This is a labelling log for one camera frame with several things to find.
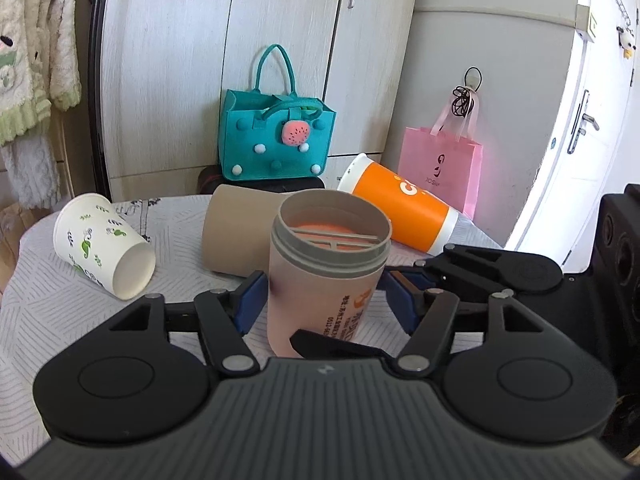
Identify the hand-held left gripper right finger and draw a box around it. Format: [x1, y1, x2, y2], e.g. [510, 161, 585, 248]
[384, 270, 548, 375]

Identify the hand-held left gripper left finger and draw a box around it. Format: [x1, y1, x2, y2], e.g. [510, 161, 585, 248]
[107, 270, 270, 377]

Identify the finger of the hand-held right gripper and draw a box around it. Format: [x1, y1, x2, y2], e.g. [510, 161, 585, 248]
[384, 244, 504, 304]

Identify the pink cup with grey rim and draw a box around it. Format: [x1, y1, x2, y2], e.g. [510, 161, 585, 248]
[267, 191, 393, 360]

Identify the brown kraft paper cup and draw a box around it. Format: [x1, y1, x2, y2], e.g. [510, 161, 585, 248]
[201, 184, 301, 278]

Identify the orange and white cup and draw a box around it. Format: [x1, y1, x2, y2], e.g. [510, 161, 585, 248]
[336, 153, 459, 256]

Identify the white leaf print paper cup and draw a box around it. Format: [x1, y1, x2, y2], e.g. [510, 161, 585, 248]
[53, 192, 157, 302]

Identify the pink gift bag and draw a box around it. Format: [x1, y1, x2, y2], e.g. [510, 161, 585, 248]
[397, 102, 484, 221]

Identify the white door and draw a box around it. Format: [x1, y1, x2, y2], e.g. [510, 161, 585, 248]
[504, 0, 640, 275]

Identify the teal felt handbag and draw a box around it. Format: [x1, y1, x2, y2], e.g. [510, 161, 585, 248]
[218, 44, 337, 182]

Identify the grey patterned tablecloth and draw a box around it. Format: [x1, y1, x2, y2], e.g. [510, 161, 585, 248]
[0, 192, 506, 467]

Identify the cardboard box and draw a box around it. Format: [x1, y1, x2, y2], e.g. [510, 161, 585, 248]
[0, 202, 37, 292]

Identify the grey wooden wardrobe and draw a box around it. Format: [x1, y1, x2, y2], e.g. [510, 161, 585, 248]
[100, 0, 423, 203]

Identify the fluffy white and green robe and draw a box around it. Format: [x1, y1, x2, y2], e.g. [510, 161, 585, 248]
[0, 0, 83, 209]

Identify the metal door handle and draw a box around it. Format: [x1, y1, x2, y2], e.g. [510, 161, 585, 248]
[567, 90, 600, 153]

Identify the plush keychain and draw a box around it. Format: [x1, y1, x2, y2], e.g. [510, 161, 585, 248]
[611, 0, 637, 59]

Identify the white wall box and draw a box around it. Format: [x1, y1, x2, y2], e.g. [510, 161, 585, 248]
[575, 4, 601, 43]

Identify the black vertical post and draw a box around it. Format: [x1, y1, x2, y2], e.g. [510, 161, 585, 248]
[88, 0, 114, 197]

